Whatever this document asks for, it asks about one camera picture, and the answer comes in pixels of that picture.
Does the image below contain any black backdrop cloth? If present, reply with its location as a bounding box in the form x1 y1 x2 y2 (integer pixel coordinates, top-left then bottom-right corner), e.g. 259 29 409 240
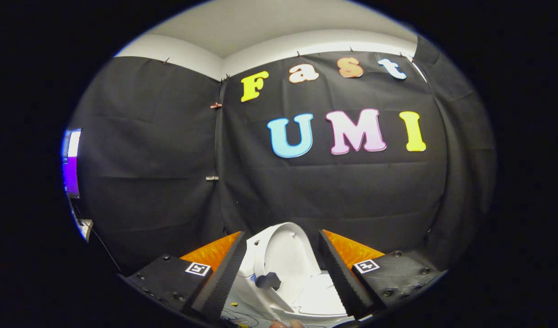
72 34 497 274

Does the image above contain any white toilet tank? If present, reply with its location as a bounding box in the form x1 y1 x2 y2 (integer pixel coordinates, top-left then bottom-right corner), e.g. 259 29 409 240
233 235 266 315

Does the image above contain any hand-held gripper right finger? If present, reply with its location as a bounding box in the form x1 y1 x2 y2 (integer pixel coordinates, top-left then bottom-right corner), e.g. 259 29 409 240
318 229 445 319

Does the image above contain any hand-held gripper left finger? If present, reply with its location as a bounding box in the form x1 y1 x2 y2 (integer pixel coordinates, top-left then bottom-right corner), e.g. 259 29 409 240
125 231 248 322

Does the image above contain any black lid handle knob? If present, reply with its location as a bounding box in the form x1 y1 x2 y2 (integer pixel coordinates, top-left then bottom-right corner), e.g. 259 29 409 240
255 272 282 291

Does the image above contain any purple lit monitor screen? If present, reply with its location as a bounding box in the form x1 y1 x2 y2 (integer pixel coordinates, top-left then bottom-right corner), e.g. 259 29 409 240
62 128 82 200

